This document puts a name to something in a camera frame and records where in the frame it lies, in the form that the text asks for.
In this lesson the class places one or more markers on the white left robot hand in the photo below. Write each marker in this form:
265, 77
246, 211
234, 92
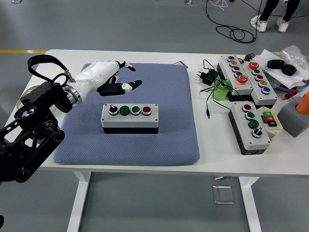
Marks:
96, 75

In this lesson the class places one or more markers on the grey four-button control box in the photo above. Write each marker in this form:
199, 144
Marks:
130, 122
256, 142

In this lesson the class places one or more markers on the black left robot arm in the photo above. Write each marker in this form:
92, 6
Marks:
41, 94

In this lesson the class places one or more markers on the five-button box, red mushroom button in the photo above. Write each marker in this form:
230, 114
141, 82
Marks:
241, 87
259, 96

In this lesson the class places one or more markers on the beige shallow tray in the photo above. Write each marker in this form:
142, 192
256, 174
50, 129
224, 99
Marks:
18, 104

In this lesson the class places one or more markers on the blue-grey fabric mat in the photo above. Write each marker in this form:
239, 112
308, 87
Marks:
157, 145

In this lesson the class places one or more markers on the black power adapter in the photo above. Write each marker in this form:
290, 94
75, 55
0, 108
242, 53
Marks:
207, 77

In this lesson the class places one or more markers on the green cup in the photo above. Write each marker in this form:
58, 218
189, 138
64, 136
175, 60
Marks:
220, 93

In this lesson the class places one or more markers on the white table leg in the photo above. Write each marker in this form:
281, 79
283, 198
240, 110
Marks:
78, 205
251, 205

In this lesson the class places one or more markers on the small black device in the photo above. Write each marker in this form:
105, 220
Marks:
248, 57

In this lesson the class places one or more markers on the white paper sheet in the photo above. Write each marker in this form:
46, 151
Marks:
265, 56

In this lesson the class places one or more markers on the black robot body part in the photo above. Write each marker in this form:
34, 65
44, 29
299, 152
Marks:
1, 220

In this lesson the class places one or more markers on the clear floor plate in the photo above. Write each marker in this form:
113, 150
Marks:
223, 194

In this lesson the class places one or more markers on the person in white shoes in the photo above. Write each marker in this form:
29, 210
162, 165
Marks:
266, 9

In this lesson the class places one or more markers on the red valve knob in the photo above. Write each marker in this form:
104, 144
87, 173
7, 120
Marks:
290, 94

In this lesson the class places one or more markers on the clear bubble wrap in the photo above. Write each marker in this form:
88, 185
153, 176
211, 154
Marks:
293, 54

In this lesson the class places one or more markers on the grey block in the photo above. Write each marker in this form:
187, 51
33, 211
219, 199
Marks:
292, 120

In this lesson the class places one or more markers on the blue round plate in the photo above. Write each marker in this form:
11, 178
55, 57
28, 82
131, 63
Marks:
305, 85

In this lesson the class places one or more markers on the orange cylinder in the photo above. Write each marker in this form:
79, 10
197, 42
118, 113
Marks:
304, 106

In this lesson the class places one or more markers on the cream three-button switch box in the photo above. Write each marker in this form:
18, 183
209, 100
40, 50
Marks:
272, 129

